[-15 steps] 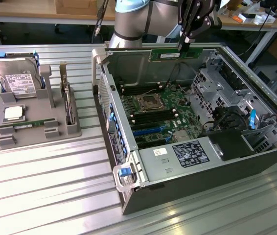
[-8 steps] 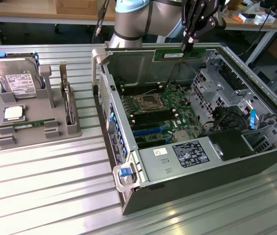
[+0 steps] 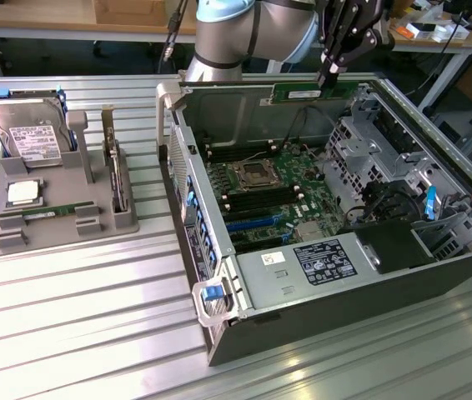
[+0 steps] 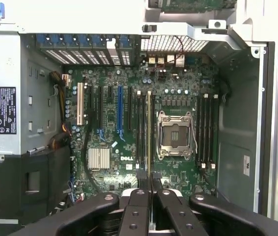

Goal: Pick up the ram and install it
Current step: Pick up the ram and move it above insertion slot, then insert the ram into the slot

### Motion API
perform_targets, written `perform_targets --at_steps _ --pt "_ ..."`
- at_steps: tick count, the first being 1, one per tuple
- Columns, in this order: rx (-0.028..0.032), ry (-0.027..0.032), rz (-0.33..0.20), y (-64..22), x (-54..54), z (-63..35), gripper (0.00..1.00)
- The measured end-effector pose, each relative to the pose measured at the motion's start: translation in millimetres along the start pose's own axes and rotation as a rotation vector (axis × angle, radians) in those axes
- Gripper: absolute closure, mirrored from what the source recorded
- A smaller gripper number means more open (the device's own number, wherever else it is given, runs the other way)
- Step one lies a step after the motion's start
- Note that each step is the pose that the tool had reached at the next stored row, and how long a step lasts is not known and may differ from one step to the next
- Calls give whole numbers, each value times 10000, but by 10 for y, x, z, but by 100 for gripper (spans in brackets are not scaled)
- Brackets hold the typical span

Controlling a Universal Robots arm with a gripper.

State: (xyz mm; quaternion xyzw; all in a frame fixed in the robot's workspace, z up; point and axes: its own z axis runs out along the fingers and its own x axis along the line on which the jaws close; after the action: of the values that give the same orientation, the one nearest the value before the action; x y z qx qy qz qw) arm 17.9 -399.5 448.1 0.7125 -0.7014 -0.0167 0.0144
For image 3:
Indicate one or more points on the wooden desk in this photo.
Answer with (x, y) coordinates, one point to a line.
(52, 16)

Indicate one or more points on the grey power supply unit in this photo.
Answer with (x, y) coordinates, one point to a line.
(302, 271)

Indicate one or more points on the black expansion slot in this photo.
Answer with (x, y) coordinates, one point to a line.
(261, 242)

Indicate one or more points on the open black PC case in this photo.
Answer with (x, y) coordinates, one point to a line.
(344, 291)

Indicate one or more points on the green motherboard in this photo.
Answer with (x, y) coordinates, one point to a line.
(298, 196)

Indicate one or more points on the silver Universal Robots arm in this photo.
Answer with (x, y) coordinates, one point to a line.
(261, 29)

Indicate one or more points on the blue case latch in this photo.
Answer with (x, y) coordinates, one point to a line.
(210, 292)

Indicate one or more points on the hard disk in blue carrier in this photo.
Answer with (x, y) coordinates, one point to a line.
(31, 129)

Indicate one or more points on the metal disk bay cage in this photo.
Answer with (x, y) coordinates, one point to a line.
(369, 141)

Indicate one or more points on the black RAM slot bank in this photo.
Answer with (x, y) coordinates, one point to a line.
(240, 151)
(261, 199)

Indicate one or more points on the orange and white box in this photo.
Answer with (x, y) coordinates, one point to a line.
(408, 32)

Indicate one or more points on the black tripod stand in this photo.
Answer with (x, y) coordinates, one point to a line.
(469, 62)

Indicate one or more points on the black fan shroud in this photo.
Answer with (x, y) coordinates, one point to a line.
(394, 246)

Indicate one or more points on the CPU socket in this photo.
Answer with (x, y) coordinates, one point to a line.
(254, 175)

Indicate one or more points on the blue disk bay lever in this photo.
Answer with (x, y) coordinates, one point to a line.
(431, 204)

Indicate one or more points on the blue expansion slot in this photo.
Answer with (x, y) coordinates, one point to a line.
(252, 224)

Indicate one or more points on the silver CPU chip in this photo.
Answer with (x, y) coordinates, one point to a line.
(24, 193)

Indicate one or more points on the grey parts rack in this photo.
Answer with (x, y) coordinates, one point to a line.
(65, 196)

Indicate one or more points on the graphics card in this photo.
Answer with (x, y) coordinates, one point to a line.
(115, 166)

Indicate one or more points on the green RAM stick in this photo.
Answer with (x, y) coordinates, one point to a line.
(56, 211)
(302, 92)

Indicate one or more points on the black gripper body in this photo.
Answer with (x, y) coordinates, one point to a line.
(371, 16)

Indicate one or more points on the cardboard box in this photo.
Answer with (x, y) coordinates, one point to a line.
(132, 10)

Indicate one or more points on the white-legged desk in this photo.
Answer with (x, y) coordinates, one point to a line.
(448, 46)

